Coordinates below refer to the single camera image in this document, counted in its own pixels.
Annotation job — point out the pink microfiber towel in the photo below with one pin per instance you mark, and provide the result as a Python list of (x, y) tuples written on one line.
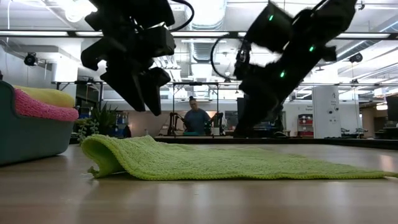
[(43, 109)]

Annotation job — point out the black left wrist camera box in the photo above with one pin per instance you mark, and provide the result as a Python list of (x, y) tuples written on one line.
[(160, 42)]

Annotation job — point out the white machine with knobs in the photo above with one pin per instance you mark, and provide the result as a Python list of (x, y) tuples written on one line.
[(325, 105)]

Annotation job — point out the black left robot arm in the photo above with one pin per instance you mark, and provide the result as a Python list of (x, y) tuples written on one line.
[(130, 15)]

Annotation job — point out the person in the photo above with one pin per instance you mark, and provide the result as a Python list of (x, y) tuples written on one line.
[(196, 119)]

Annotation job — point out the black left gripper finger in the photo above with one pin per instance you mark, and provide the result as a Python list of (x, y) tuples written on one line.
[(152, 96), (130, 93)]

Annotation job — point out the black monitor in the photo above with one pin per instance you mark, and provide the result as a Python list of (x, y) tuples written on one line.
[(392, 109)]

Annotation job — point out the lime green microfiber towel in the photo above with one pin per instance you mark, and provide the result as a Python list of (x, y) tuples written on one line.
[(202, 161)]

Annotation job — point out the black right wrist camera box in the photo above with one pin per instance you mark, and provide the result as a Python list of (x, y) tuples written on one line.
[(242, 63)]

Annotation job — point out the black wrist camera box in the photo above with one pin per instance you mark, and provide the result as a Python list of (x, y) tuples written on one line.
[(160, 42), (242, 63)]

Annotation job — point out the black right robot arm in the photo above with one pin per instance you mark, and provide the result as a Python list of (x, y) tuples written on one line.
[(311, 28)]

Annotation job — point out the black horizontal crossbar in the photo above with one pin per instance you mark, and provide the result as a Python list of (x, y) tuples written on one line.
[(199, 34)]

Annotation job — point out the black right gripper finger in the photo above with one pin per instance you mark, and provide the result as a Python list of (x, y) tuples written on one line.
[(252, 119)]

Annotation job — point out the black metal table frame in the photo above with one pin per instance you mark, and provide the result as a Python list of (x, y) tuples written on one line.
[(311, 141)]

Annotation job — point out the silver ventilation duct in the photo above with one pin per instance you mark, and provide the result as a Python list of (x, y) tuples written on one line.
[(208, 15)]

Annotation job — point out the shelf with red bins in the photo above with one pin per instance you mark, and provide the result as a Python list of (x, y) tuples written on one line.
[(305, 124)]

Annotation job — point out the yellow microfiber towel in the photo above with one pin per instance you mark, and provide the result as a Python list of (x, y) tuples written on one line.
[(49, 95)]

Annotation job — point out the green artificial plant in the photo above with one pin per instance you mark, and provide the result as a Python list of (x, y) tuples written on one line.
[(104, 119)]

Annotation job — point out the teal plastic bin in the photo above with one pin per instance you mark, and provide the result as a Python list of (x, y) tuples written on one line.
[(28, 140)]

